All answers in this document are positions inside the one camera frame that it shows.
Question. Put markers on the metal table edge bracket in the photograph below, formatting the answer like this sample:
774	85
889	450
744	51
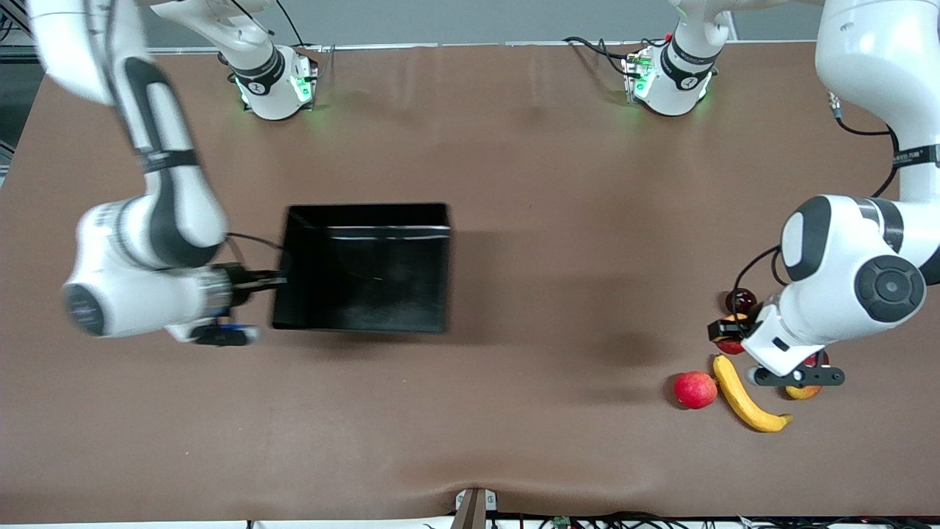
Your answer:
474	510

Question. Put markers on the red yellow mango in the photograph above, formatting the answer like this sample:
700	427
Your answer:
803	392

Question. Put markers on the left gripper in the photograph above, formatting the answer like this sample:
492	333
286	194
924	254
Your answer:
722	328

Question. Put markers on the dark red plum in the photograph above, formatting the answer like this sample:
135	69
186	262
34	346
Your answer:
742	300

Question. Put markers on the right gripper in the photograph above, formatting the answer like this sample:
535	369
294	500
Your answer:
243	282

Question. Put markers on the white table edge rail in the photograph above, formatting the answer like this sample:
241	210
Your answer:
440	45

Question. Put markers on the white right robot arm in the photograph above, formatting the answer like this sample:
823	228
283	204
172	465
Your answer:
176	213

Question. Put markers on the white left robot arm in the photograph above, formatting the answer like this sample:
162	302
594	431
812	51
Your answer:
844	272

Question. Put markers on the black plastic box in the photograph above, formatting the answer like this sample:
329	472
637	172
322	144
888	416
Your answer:
367	272

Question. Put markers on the yellow banana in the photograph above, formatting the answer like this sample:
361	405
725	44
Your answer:
742	404

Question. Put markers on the red yellow apple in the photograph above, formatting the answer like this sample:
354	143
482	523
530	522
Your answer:
731	347

